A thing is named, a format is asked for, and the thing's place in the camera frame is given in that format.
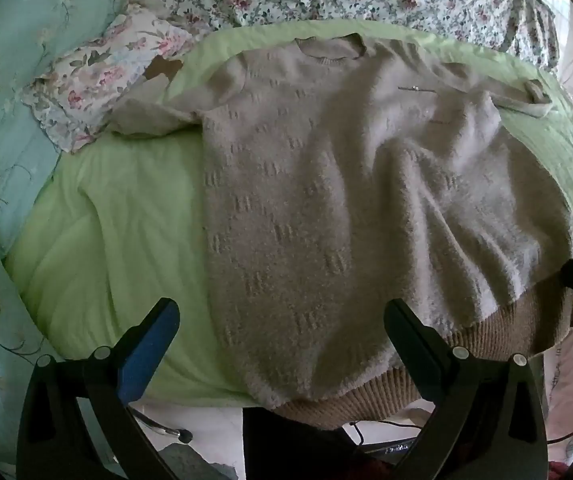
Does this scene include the light blue floral sheet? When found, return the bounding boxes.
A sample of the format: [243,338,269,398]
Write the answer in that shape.
[0,0,132,466]

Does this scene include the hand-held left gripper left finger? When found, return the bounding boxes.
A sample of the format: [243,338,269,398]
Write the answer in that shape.
[16,298,181,480]

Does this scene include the beige knit sweater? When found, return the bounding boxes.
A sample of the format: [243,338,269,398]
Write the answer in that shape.
[111,32,573,431]

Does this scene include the dark cloth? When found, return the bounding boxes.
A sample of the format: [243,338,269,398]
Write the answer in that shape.
[241,405,417,480]

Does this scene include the black cable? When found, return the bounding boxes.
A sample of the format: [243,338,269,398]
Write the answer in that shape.
[130,404,193,444]

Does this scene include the light green blanket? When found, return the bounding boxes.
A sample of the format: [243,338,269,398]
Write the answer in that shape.
[4,20,573,408]

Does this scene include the white floral pillow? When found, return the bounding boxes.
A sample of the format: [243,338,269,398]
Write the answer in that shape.
[31,2,202,153]

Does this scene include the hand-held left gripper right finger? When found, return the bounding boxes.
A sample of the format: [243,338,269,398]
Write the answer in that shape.
[383,299,550,480]

